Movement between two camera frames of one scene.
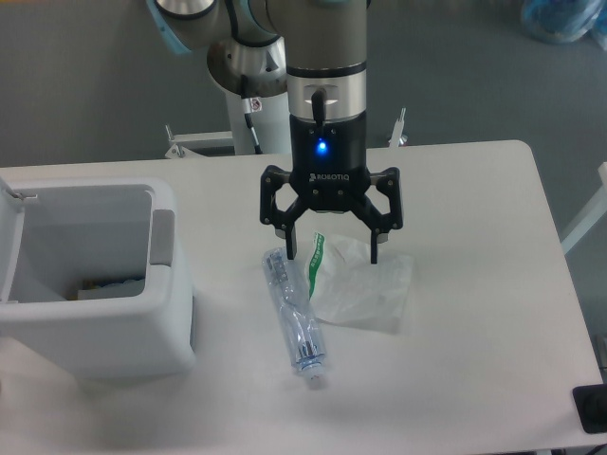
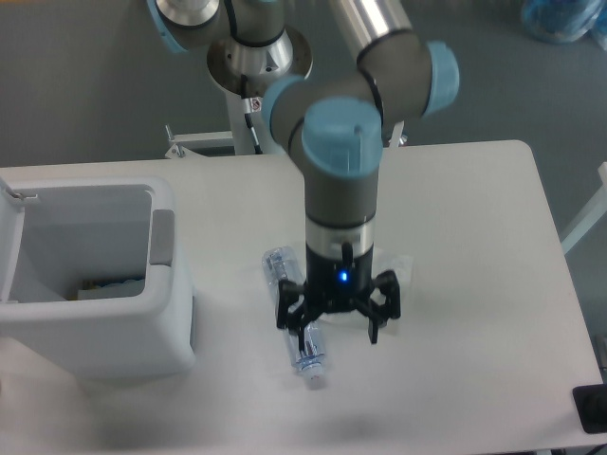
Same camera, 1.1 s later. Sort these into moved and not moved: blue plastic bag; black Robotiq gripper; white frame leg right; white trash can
Moved: black Robotiq gripper
Not moved: white frame leg right; blue plastic bag; white trash can
